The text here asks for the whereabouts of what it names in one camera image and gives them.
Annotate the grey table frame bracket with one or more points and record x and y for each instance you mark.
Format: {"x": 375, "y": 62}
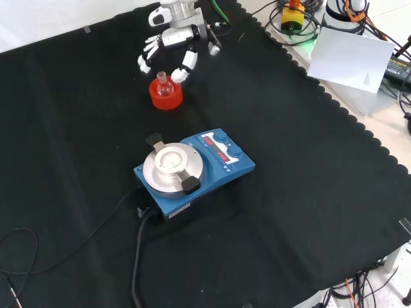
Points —
{"x": 393, "y": 256}

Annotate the yellow stop button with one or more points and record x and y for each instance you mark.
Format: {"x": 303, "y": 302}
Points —
{"x": 292, "y": 20}

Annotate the thin metal probe rod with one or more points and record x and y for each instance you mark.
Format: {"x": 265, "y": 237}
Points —
{"x": 14, "y": 296}

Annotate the grey metal base plate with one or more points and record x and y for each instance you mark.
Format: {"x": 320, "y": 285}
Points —
{"x": 353, "y": 100}

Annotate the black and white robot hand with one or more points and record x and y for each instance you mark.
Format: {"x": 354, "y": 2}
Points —
{"x": 178, "y": 37}

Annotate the clear glass round-bottom flask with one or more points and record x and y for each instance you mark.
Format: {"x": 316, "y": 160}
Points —
{"x": 165, "y": 89}

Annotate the black power adapter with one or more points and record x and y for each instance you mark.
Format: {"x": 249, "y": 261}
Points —
{"x": 398, "y": 69}

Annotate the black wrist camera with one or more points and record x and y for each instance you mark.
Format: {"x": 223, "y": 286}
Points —
{"x": 213, "y": 41}

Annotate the grey tape piece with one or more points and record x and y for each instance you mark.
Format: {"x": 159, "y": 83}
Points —
{"x": 87, "y": 29}

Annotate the pale board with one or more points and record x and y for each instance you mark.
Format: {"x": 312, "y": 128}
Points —
{"x": 350, "y": 61}

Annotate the heater with blue base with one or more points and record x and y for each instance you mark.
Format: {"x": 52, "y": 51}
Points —
{"x": 239, "y": 167}

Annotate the clear tape piece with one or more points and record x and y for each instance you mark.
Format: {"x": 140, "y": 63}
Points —
{"x": 405, "y": 224}

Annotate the black bench cloth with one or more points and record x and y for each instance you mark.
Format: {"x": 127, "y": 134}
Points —
{"x": 289, "y": 167}

